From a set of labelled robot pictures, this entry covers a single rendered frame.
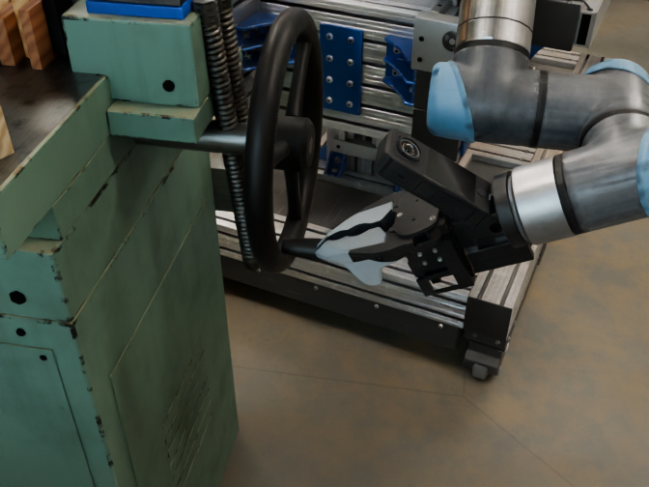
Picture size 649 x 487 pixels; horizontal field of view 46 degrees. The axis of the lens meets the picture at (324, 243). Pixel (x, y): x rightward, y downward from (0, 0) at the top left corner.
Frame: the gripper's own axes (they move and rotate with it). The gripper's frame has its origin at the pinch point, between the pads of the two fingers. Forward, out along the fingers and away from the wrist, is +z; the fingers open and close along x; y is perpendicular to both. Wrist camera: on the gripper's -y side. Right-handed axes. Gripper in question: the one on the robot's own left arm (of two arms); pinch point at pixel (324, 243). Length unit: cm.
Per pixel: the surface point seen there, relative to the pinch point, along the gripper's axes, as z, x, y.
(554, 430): 3, 39, 87
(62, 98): 15.9, 0.3, -24.8
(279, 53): -3.9, 5.9, -18.4
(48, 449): 39.1, -14.2, 7.9
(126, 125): 14.4, 3.7, -18.6
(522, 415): 9, 42, 84
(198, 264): 32.7, 19.6, 11.3
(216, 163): 28.3, 32.2, 3.0
